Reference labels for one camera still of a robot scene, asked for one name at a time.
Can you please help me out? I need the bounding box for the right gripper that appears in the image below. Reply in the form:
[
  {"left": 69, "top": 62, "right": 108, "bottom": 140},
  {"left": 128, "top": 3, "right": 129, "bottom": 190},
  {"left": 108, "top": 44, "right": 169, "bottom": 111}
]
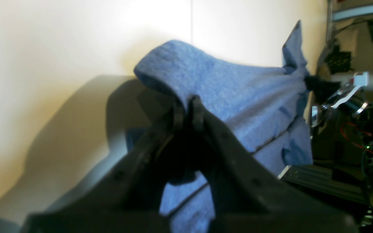
[{"left": 305, "top": 76, "right": 341, "bottom": 104}]

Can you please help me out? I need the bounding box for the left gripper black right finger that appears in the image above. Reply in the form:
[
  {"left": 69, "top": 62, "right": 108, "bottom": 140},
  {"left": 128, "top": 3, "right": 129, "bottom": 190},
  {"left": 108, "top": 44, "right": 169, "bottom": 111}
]
[{"left": 190, "top": 95, "right": 358, "bottom": 233}]

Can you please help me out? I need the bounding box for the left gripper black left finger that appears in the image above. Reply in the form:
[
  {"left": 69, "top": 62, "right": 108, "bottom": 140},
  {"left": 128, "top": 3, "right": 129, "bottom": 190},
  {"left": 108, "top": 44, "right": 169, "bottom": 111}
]
[{"left": 22, "top": 104, "right": 185, "bottom": 233}]

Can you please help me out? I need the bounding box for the blue grey T-shirt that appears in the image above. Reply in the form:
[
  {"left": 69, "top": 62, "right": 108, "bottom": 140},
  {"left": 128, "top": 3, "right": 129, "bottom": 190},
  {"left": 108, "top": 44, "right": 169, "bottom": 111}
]
[{"left": 127, "top": 20, "right": 314, "bottom": 233}]

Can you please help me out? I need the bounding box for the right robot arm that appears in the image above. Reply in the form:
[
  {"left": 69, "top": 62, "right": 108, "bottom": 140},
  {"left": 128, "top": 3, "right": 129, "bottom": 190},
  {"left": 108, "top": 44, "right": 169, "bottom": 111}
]
[{"left": 282, "top": 39, "right": 373, "bottom": 233}]

